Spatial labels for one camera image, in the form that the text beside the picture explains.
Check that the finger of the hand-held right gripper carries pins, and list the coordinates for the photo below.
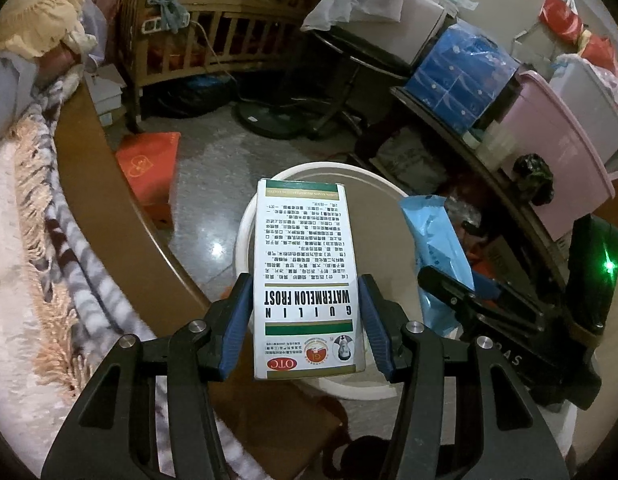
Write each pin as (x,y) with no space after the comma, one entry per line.
(514,305)
(449,287)

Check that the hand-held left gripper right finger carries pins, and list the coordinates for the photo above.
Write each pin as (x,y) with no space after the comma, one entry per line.
(376,330)

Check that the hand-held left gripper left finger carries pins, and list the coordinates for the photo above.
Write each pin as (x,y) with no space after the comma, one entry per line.
(236,330)

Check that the blue plastic packet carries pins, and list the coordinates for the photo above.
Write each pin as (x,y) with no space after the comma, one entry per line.
(434,245)

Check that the white and green medicine box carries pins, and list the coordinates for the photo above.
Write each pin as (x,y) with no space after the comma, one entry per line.
(309,260)

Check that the white plastic bucket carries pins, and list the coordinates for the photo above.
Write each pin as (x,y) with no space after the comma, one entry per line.
(384,200)

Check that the black figurine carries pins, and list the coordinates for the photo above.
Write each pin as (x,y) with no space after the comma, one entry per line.
(531,177)

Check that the pink storage bin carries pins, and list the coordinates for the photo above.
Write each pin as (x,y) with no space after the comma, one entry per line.
(564,160)

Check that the dark wooden table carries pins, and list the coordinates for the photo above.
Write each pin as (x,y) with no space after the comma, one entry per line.
(489,160)

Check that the white sack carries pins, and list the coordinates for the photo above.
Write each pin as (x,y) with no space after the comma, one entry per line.
(404,160)

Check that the striped fringed blanket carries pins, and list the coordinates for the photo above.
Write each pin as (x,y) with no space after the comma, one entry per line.
(89,285)

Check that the white storage bin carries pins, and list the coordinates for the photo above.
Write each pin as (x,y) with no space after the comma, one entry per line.
(589,100)

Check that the red gift box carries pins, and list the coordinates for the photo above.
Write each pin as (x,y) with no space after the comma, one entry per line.
(144,165)

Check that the blue tissue pack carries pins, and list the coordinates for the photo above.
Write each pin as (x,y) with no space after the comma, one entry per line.
(459,75)

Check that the black fan base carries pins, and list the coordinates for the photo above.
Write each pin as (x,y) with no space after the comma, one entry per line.
(269,117)

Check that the peach blanket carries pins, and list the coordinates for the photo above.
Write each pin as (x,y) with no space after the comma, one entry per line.
(9,310)

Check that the red bag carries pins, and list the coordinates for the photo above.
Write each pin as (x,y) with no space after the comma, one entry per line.
(599,52)
(561,15)

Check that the black bag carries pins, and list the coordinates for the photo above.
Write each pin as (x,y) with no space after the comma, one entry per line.
(189,95)

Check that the black chair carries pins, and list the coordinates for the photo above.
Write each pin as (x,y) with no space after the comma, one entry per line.
(359,42)

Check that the grey storage box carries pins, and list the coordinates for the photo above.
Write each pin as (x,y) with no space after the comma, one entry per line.
(419,25)

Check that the white shoe box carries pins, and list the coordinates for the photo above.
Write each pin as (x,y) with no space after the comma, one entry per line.
(106,92)

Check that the wooden crib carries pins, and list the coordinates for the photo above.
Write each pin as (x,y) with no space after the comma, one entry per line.
(229,25)

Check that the blue cloth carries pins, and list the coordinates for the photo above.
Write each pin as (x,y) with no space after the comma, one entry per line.
(169,12)

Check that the yellow frilled blanket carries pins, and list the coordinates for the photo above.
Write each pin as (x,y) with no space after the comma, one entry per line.
(29,15)

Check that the brown wooden bed frame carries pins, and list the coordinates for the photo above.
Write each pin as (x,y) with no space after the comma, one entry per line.
(114,210)

